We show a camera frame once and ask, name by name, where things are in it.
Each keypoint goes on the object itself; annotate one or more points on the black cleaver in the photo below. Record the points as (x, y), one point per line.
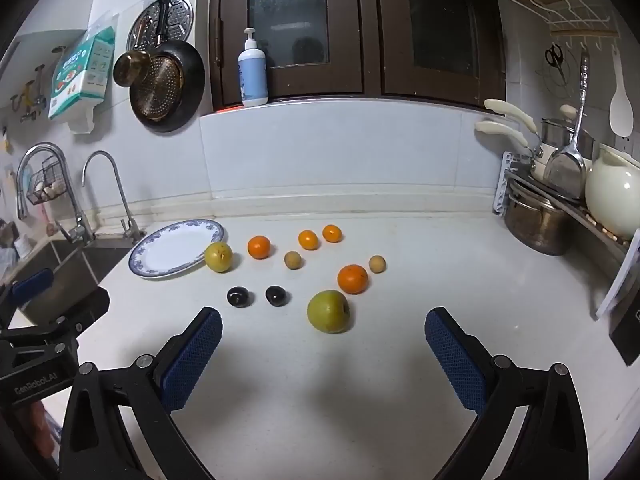
(627, 332)

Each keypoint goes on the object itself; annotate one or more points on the bicycle shaped wall hook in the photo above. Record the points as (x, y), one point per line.
(27, 97)

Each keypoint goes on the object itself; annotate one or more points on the tall steel faucet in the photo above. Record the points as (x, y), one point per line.
(75, 220)

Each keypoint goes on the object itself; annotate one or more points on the steel dish rack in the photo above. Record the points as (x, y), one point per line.
(585, 210)

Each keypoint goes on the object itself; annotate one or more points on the large orange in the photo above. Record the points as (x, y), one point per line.
(352, 279)

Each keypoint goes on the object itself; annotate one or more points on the medium orange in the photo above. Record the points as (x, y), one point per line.
(259, 247)

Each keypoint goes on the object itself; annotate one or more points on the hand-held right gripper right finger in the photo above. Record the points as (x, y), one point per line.
(457, 360)

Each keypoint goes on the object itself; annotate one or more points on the dark plum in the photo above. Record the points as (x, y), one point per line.
(276, 295)
(238, 296)

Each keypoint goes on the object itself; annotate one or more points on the large steel pot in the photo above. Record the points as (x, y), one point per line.
(537, 225)

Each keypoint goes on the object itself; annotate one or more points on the white cutting board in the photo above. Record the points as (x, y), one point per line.
(620, 280)

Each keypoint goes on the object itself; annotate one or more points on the green and white package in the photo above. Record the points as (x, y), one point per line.
(80, 75)

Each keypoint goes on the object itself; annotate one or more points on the white kettle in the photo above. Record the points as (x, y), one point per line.
(612, 195)

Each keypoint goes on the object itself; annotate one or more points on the wooden hook rail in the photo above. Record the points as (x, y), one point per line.
(585, 35)

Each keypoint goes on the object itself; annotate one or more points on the white rice paddle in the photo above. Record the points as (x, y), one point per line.
(621, 110)

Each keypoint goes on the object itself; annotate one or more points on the round steel steamer plate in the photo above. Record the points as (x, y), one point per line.
(177, 17)

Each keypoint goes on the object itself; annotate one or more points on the blue rimmed white plate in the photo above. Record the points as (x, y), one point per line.
(165, 255)

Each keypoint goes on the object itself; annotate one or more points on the steel skimmer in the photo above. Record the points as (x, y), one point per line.
(565, 170)

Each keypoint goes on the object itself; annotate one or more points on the steel sink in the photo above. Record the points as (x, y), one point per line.
(60, 270)

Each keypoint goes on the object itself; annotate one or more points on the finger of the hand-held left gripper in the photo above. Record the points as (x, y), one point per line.
(90, 305)
(32, 284)

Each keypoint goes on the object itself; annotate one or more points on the black scissors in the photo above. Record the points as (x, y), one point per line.
(554, 57)

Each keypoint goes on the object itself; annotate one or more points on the brass saucepan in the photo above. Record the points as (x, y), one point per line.
(131, 67)

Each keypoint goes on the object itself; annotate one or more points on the black frying pan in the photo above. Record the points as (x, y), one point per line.
(172, 87)

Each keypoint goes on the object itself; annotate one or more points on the dark brown window sash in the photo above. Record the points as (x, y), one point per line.
(287, 80)
(440, 85)

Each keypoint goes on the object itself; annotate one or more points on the small orange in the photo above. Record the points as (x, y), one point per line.
(308, 240)
(332, 233)

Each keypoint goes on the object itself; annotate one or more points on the small brown round fruit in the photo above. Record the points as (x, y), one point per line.
(377, 264)
(293, 260)

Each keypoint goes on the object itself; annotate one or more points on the blue pump soap bottle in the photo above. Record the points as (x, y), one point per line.
(253, 77)

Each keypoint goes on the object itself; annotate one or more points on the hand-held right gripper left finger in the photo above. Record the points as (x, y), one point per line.
(192, 360)

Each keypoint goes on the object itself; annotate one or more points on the small yellow pear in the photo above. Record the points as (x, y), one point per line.
(218, 257)

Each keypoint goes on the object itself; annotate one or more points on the small steel faucet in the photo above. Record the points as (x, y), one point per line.
(131, 227)

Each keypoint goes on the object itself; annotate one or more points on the steel pot with lid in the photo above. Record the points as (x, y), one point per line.
(555, 132)

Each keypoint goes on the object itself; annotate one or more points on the large green pear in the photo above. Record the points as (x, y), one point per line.
(328, 311)

